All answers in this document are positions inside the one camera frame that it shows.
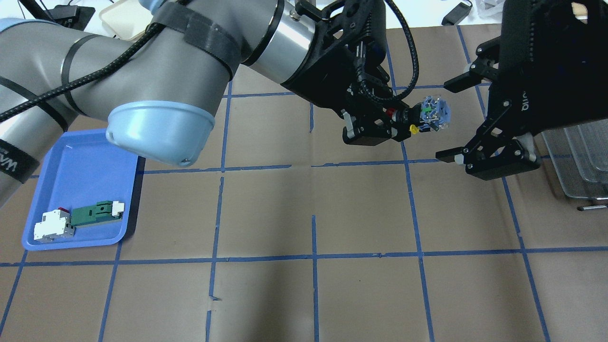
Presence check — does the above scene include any white circuit breaker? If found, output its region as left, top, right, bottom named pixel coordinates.
left=33, top=208, right=75, bottom=243

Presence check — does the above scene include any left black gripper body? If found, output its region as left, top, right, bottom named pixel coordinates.
left=280, top=28, right=411, bottom=146

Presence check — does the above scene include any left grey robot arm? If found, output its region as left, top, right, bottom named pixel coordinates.
left=1, top=0, right=423, bottom=204

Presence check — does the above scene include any green terminal block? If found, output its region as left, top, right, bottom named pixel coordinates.
left=70, top=200, right=125, bottom=228

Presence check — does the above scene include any red emergency stop button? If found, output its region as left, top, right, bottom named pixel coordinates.
left=386, top=95, right=451, bottom=135

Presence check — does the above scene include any black power adapter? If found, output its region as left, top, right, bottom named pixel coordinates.
left=441, top=0, right=473, bottom=26

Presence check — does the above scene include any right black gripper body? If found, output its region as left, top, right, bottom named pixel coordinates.
left=475, top=0, right=607, bottom=140

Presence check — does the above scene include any blue plastic tray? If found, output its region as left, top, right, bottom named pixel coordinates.
left=21, top=129, right=145, bottom=251

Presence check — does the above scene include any metal wire mesh shelf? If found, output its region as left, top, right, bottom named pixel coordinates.
left=541, top=119, right=608, bottom=211

